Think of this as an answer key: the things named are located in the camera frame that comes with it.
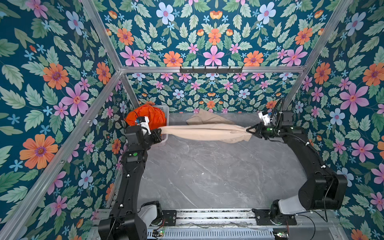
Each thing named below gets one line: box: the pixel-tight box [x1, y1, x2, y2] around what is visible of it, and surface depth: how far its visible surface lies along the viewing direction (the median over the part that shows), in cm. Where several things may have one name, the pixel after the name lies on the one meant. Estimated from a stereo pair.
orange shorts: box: [125, 104, 167, 130], surface depth 103 cm
